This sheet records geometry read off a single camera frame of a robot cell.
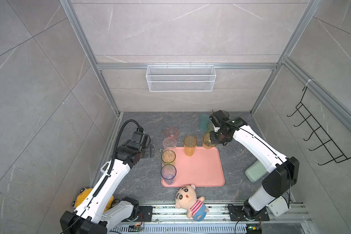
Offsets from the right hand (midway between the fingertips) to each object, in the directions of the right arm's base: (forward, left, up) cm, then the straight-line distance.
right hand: (214, 138), depth 83 cm
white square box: (-32, -34, -22) cm, 52 cm away
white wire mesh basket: (+43, +20, +12) cm, 49 cm away
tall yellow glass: (0, +14, -4) cm, 15 cm away
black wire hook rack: (-13, -44, +15) cm, 49 cm away
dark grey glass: (+24, -14, -5) cm, 28 cm away
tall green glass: (-3, +28, -15) cm, 32 cm away
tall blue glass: (-15, +27, -12) cm, 33 cm away
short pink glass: (+15, +25, -13) cm, 33 cm away
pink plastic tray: (-11, +5, -16) cm, 20 cm away
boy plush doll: (-30, +18, -8) cm, 35 cm away
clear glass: (+3, +27, -9) cm, 29 cm away
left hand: (-5, +40, +3) cm, 41 cm away
